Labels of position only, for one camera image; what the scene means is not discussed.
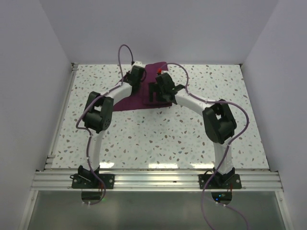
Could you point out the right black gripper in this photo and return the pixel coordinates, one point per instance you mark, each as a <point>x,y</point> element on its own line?
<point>154,87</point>

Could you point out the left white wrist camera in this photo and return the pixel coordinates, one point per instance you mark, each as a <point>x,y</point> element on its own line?
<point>137,63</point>

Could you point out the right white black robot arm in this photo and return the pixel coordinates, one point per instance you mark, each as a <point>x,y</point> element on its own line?
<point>219,123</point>

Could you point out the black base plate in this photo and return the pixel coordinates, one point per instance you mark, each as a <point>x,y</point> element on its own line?
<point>229,180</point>
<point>79,182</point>

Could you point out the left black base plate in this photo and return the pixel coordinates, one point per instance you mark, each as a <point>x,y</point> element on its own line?
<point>79,182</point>

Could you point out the purple surgical kit cloth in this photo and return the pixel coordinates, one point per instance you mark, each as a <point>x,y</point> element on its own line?
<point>147,96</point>

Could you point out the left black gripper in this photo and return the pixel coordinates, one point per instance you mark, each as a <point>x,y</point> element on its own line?
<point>127,76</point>

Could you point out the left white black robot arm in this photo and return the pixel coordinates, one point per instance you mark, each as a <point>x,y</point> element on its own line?
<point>97,116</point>

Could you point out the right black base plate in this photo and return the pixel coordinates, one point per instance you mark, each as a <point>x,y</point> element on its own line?
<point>229,180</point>

